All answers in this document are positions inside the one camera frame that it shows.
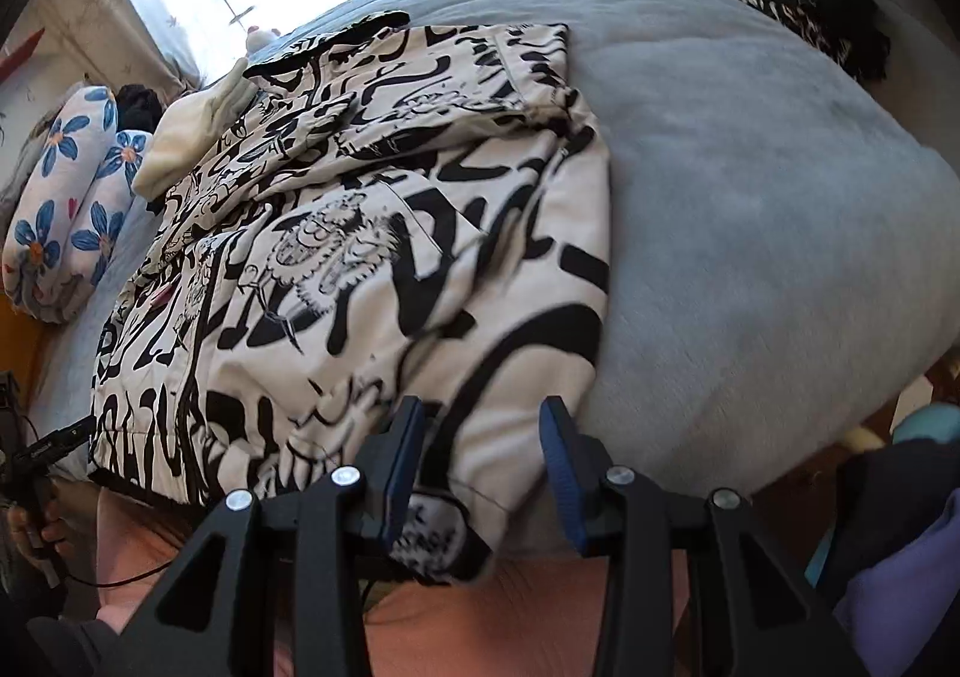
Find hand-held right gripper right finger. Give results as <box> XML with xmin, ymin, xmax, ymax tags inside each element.
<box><xmin>538</xmin><ymin>396</ymin><xmax>871</xmax><ymax>677</ymax></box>

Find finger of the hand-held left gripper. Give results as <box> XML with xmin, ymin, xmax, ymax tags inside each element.
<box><xmin>19</xmin><ymin>414</ymin><xmax>100</xmax><ymax>472</ymax></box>

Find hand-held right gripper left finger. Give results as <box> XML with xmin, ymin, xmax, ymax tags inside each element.
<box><xmin>97</xmin><ymin>396</ymin><xmax>428</xmax><ymax>677</ymax></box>

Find black white printed hooded jacket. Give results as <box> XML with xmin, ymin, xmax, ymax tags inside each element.
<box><xmin>86</xmin><ymin>10</ymin><xmax>612</xmax><ymax>584</ymax></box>

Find person's left forearm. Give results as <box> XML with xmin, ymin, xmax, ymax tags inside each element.
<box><xmin>0</xmin><ymin>572</ymin><xmax>128</xmax><ymax>677</ymax></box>

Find person's left hand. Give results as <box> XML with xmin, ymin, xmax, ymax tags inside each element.
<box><xmin>9</xmin><ymin>495</ymin><xmax>72</xmax><ymax>574</ymax></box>

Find wooden side board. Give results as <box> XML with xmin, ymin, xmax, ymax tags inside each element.
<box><xmin>0</xmin><ymin>294</ymin><xmax>50</xmax><ymax>393</ymax></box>

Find person's pink pants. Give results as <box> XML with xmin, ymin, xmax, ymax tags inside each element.
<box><xmin>94</xmin><ymin>486</ymin><xmax>695</xmax><ymax>677</ymax></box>

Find rolled blue floral quilt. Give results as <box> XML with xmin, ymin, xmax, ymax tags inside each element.
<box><xmin>0</xmin><ymin>85</ymin><xmax>155</xmax><ymax>326</ymax></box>

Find grey garment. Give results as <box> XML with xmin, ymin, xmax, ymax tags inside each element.
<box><xmin>0</xmin><ymin>115</ymin><xmax>46</xmax><ymax>213</ymax></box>

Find bed with grey-blue sheet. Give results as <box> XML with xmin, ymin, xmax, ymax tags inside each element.
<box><xmin>22</xmin><ymin>0</ymin><xmax>950</xmax><ymax>573</ymax></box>

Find dark navy cloth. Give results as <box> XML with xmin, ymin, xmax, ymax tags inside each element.
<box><xmin>817</xmin><ymin>437</ymin><xmax>960</xmax><ymax>573</ymax></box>

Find folded cream fleece cloth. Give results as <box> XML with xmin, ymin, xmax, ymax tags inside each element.
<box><xmin>131</xmin><ymin>56</ymin><xmax>260</xmax><ymax>198</ymax></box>

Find black garment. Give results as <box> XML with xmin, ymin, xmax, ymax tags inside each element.
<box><xmin>112</xmin><ymin>83</ymin><xmax>166</xmax><ymax>131</ymax></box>

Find purple cloth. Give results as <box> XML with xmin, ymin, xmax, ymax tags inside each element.
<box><xmin>829</xmin><ymin>489</ymin><xmax>960</xmax><ymax>677</ymax></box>

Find teal round item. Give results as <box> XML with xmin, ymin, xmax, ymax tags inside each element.
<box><xmin>892</xmin><ymin>403</ymin><xmax>960</xmax><ymax>446</ymax></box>

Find beige flower curtain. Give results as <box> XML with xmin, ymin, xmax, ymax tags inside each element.
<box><xmin>45</xmin><ymin>0</ymin><xmax>203</xmax><ymax>101</ymax></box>

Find black white fringed scarf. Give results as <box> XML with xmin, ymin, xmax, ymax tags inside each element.
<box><xmin>690</xmin><ymin>0</ymin><xmax>893</xmax><ymax>82</ymax></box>

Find red wall decoration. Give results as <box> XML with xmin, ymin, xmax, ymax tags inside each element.
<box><xmin>0</xmin><ymin>28</ymin><xmax>46</xmax><ymax>82</ymax></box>

